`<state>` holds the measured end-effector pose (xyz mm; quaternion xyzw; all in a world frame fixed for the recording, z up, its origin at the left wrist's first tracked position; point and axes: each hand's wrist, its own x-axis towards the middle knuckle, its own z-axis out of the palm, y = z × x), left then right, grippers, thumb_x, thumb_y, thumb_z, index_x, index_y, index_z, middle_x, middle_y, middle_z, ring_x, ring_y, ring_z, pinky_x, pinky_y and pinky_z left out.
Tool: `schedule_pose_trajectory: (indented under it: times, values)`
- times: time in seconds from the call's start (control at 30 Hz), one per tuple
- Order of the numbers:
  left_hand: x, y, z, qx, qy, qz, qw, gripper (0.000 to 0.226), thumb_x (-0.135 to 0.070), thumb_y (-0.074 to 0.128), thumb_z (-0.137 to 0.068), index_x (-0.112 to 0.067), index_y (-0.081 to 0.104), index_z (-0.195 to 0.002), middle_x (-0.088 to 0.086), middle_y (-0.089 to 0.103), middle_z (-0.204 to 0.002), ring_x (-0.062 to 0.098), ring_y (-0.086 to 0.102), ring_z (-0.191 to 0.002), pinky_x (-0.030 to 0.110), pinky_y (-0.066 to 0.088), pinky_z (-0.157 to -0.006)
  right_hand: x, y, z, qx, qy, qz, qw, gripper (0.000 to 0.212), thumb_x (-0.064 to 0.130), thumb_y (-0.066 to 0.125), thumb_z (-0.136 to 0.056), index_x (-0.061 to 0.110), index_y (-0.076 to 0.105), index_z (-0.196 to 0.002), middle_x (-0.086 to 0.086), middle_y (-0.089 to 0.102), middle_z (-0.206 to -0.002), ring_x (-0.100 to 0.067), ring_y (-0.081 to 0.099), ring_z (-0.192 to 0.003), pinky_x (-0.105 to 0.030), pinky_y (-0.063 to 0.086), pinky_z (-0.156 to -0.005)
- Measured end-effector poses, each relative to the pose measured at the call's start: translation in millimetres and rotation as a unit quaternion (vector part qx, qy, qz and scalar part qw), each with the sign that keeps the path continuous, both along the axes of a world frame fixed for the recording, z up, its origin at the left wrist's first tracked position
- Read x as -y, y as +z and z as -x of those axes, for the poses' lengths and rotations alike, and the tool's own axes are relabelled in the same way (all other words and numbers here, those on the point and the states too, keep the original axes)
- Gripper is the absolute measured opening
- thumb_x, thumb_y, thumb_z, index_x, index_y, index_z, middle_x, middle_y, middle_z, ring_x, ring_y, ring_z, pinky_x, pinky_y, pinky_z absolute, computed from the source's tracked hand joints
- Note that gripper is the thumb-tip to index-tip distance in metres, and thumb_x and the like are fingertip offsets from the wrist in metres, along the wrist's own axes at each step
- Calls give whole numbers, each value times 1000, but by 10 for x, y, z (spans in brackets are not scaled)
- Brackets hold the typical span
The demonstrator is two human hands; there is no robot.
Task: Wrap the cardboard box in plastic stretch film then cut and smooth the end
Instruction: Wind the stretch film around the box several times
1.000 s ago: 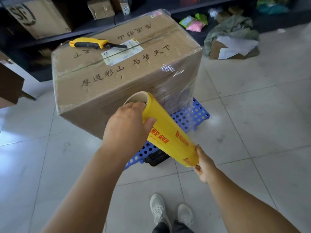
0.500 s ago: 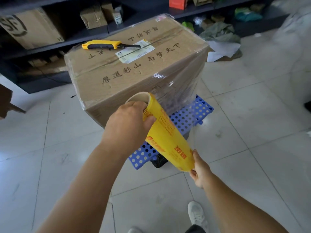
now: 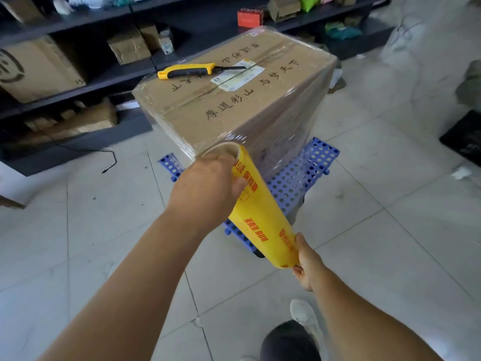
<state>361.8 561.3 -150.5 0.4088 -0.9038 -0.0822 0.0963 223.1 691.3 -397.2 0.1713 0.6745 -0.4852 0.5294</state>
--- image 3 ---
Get person's grey trousers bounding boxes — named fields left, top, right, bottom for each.
left=260, top=320, right=324, bottom=361

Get large brown cardboard box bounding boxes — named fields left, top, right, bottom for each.
left=132, top=26, right=338, bottom=181

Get person's left hand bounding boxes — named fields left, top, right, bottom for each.
left=166, top=153, right=249, bottom=238

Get person's right hand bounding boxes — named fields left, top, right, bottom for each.
left=291, top=232, right=328, bottom=293

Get dark metal shelving unit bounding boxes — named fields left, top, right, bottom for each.
left=0, top=0, right=395, bottom=177

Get crumpled brown parcel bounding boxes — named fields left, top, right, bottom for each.
left=267, top=0, right=301, bottom=22

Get person's right shoe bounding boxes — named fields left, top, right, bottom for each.
left=289, top=299, right=328, bottom=357

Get person's right forearm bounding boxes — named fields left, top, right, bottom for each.
left=309, top=270, right=444, bottom=361

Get person's left forearm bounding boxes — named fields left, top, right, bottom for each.
left=37, top=212, right=207, bottom=361

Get white flat carton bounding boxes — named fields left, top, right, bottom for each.
left=112, top=99, right=142, bottom=112

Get yellow stretch film roll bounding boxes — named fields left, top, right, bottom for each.
left=201, top=141, right=301, bottom=269

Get teal packet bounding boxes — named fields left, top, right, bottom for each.
left=325, top=22, right=363, bottom=41

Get crumpled taped cardboard box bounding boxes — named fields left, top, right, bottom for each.
left=107, top=28, right=152, bottom=66

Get small brown cardboard box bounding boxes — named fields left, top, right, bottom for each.
left=137, top=22, right=160, bottom=53

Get small patterned carton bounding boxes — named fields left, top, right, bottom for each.
left=157, top=28, right=175, bottom=55

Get black cable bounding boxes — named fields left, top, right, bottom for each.
left=49, top=135, right=118, bottom=174

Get green fabric sack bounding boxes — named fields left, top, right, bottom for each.
left=454, top=60, right=481, bottom=109

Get blue perforated plastic pallet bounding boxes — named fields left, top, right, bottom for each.
left=157, top=137, right=341, bottom=257

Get red box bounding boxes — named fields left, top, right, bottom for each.
left=236, top=7, right=266, bottom=29

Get yellow black utility knife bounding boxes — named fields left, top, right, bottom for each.
left=157, top=62, right=248, bottom=80

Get cardboard box with black logo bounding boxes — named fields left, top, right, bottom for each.
left=0, top=35, right=87, bottom=104

